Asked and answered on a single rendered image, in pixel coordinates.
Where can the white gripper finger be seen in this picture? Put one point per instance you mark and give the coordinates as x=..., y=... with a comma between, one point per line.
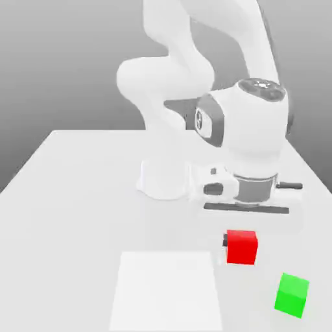
x=225, y=240

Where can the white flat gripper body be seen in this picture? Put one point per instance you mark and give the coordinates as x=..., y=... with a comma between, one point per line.
x=246, y=208

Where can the small red cube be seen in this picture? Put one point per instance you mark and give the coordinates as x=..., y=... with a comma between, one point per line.
x=242, y=249

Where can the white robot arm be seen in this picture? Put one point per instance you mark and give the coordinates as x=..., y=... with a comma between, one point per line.
x=254, y=135

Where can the small green cube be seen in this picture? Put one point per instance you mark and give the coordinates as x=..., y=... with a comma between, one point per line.
x=291, y=295

